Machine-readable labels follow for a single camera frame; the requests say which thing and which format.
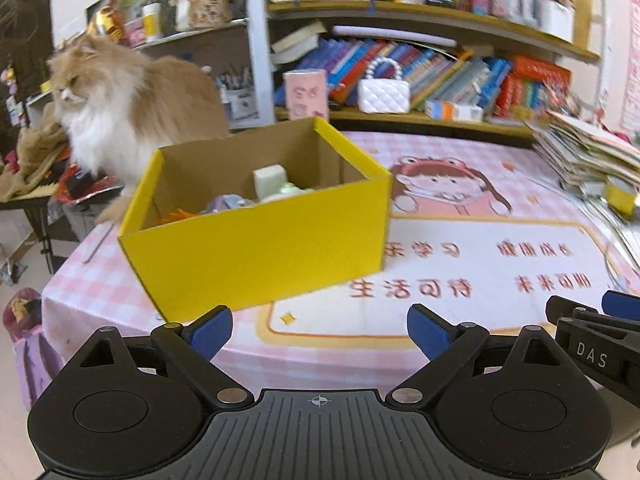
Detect yellow cardboard box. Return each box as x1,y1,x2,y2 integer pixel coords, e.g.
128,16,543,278
117,115,394,324

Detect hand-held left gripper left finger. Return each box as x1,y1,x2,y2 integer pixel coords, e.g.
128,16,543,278
65,304,254,410

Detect wooden bookshelf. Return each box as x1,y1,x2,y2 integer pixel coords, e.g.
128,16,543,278
245,0,602,142

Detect purple printed bag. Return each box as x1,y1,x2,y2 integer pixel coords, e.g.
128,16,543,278
2,287,67,407

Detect orange blue medicine box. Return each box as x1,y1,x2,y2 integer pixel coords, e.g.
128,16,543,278
424,98,485,122

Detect white flat tablet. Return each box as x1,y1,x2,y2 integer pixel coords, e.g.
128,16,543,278
332,24,459,47

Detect brown cloth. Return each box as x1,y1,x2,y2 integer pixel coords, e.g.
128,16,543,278
0,124,72,202

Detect white jar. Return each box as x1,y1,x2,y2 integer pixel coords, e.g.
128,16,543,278
141,2,164,44

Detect red dictionaries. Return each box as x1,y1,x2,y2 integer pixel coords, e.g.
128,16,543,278
494,54,572,119

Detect white quilted pearl handbag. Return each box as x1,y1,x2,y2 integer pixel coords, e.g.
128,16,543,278
357,56,411,115

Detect red black packet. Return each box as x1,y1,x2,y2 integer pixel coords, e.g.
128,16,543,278
54,166,124,207

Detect pink printed table mat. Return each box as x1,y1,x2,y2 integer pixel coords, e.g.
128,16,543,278
42,129,640,397

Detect stack of papers and booklets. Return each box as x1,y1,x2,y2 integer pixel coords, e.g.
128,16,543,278
531,109,640,192

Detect white pen holder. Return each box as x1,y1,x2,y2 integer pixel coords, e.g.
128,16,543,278
537,0,575,44

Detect thin stick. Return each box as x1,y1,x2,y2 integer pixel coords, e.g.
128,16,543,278
82,224,114,264

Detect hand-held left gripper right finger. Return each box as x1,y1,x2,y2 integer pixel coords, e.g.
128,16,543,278
387,303,584,406

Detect pink cartoon cylinder container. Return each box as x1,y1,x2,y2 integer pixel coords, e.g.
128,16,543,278
283,68,330,121

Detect yellow tape roll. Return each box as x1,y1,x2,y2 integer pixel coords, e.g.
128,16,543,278
602,177,639,219

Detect fluffy orange white cat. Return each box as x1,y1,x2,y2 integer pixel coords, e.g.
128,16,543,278
47,34,232,227

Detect white charger cube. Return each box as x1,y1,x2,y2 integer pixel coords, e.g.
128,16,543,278
252,163,289,199

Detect pastel pen holder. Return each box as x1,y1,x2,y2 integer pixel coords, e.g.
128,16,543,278
492,0,539,27

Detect red gold ornament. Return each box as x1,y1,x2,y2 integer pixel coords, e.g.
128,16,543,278
87,2,127,44

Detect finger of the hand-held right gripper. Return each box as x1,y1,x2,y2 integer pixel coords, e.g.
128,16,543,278
545,295,640,341
602,289,640,322

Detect white side shelf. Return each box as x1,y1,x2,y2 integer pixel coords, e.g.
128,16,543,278
134,0,277,132

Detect brush and pen rack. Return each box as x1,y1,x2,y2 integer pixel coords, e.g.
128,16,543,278
214,66,262,129

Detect black side table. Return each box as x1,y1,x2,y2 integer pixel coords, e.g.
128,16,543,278
0,194,72,277

